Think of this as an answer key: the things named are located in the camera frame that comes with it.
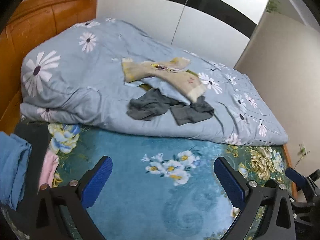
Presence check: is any pink folded cloth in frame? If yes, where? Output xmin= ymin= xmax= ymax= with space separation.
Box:
xmin=39 ymin=150 xmax=59 ymax=188

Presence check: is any blue folded cloth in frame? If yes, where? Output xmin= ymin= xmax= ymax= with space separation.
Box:
xmin=1 ymin=132 xmax=32 ymax=210

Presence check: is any orange wooden bed frame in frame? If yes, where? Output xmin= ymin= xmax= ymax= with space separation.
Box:
xmin=282 ymin=143 xmax=299 ymax=198

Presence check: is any grey-blue floral duvet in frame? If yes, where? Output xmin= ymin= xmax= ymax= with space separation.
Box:
xmin=20 ymin=18 xmax=288 ymax=146

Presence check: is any orange wooden headboard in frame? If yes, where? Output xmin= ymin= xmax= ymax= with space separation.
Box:
xmin=1 ymin=0 xmax=97 ymax=134

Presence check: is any beige knitted sweater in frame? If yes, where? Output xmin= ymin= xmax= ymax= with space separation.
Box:
xmin=121 ymin=57 xmax=206 ymax=103

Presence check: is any teal floral bed sheet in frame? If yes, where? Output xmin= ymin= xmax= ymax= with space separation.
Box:
xmin=15 ymin=122 xmax=293 ymax=240

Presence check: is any white black wardrobe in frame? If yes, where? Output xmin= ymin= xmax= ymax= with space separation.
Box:
xmin=98 ymin=0 xmax=268 ymax=67

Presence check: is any dark grey garment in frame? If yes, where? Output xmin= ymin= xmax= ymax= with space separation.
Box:
xmin=127 ymin=89 xmax=215 ymax=126

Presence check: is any black folded garment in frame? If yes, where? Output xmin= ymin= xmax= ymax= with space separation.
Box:
xmin=15 ymin=122 xmax=52 ymax=196

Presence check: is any light blue garment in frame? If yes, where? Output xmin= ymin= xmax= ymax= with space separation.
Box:
xmin=124 ymin=77 xmax=191 ymax=105

